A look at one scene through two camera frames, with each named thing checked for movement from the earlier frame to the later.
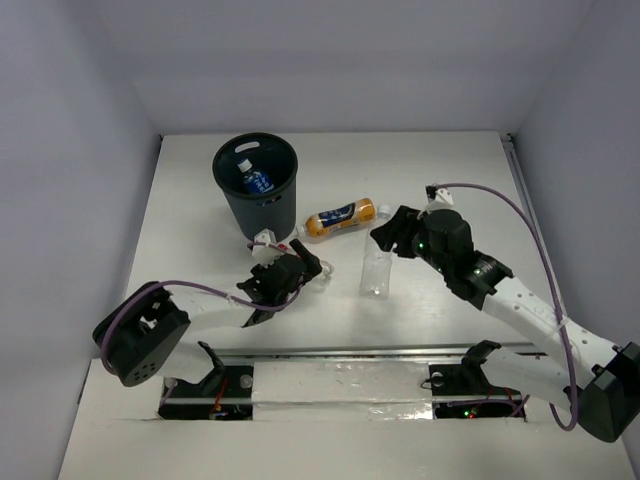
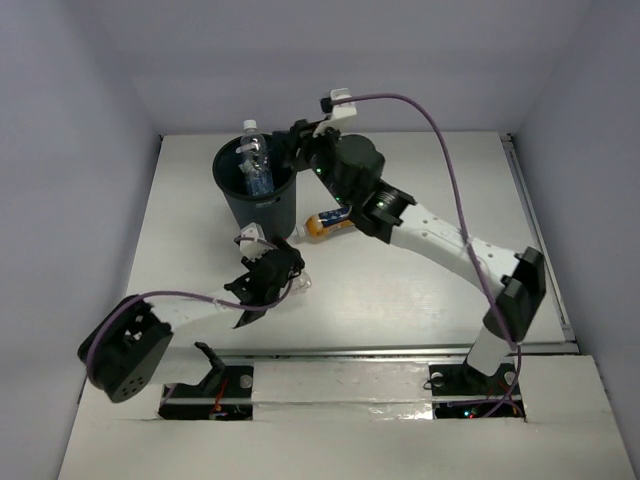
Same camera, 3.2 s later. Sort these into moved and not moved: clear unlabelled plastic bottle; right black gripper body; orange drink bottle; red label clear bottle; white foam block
Moved: clear unlabelled plastic bottle; right black gripper body; red label clear bottle
Not moved: white foam block; orange drink bottle
